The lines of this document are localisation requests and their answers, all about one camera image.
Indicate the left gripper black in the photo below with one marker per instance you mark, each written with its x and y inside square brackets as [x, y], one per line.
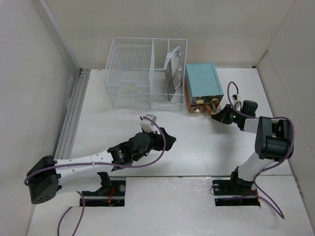
[158, 139]

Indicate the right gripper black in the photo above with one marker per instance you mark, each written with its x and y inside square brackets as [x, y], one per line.
[222, 115]

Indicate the teal orange drawer box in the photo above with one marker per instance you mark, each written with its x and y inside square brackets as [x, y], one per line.
[203, 88]

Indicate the grey setup guide booklet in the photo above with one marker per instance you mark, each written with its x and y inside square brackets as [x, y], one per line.
[172, 76]

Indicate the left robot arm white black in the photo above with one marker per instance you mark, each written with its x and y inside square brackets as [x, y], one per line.
[50, 177]

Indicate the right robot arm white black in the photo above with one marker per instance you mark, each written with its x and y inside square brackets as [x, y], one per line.
[274, 143]

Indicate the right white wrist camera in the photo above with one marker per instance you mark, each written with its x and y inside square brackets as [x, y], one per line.
[237, 101]

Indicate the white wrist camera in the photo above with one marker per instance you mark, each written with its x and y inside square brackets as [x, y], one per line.
[147, 124]
[237, 101]

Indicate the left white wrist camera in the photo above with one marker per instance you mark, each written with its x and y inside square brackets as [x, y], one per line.
[147, 124]

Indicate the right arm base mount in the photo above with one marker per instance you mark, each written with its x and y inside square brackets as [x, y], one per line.
[234, 191]

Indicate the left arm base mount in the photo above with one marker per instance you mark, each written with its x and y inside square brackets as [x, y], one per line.
[110, 193]

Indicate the white wire desk organizer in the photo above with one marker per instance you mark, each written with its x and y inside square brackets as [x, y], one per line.
[135, 74]

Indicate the aluminium rail frame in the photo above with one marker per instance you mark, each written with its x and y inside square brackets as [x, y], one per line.
[65, 139]

